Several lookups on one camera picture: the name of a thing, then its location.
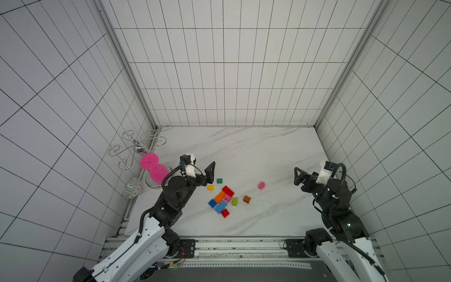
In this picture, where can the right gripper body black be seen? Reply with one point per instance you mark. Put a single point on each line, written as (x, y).
(310, 179)

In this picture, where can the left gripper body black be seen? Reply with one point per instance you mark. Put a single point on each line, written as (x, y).
(199, 180)

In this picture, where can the orange lego brick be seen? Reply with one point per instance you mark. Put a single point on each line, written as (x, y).
(220, 197)

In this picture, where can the long red lego brick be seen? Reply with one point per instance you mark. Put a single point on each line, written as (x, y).
(228, 191)

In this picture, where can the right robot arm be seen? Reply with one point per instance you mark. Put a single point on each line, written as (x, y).
(343, 244)

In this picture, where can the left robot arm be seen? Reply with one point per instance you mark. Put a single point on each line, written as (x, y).
(154, 239)

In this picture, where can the dark blue lego brick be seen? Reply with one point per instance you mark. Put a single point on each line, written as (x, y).
(213, 204)

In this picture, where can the light blue lego brick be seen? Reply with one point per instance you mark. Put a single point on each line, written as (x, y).
(220, 207)

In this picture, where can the small red lego brick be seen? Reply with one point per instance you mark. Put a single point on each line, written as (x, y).
(225, 213)

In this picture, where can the brown lego brick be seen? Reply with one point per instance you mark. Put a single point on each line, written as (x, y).
(246, 199)

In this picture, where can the patterned white mug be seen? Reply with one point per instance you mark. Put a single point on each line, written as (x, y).
(132, 189)

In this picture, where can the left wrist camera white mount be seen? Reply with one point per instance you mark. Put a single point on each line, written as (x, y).
(187, 165)

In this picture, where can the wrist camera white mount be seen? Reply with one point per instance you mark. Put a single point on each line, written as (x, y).
(326, 172)
(187, 165)

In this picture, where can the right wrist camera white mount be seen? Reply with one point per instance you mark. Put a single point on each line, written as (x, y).
(326, 172)

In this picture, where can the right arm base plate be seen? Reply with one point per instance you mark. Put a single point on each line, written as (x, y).
(295, 248)

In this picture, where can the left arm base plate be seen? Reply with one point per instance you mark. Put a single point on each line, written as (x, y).
(185, 248)

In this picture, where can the aluminium mounting rail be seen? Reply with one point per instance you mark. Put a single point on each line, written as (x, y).
(220, 247)

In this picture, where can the silver wire cup rack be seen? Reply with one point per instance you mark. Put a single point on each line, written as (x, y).
(138, 145)

